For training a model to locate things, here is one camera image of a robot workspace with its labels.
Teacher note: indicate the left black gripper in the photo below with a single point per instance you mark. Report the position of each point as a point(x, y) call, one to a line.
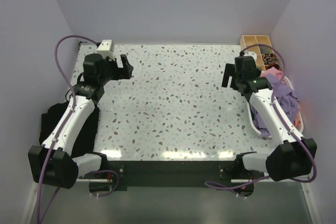
point(118, 74)

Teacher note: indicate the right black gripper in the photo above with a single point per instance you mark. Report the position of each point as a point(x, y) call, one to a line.
point(230, 71)

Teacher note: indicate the purple t shirt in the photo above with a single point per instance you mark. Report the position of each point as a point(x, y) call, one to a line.
point(288, 101)

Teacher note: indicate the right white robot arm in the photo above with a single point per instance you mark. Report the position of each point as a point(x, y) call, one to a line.
point(294, 154)

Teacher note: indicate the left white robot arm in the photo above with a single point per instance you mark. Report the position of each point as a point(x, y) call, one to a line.
point(52, 163)

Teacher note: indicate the patterned cloth in box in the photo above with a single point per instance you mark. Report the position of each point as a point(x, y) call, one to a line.
point(269, 59)

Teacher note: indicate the wooden compartment box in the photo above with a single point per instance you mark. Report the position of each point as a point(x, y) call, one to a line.
point(260, 45)

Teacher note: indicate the pink t shirt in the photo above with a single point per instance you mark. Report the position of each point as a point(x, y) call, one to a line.
point(274, 72)

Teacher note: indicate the white laundry basket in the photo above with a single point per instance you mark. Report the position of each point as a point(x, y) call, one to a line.
point(299, 127)

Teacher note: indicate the black folded t shirt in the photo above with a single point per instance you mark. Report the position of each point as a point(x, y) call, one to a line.
point(85, 140)

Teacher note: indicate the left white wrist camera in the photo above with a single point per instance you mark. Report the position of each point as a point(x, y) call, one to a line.
point(106, 49)

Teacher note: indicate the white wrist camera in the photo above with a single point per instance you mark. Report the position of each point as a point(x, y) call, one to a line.
point(248, 53)
point(106, 49)

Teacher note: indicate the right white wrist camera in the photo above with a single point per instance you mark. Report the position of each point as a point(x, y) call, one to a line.
point(248, 53)

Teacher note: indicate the black mounting base plate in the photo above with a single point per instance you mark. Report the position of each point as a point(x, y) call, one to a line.
point(120, 175)

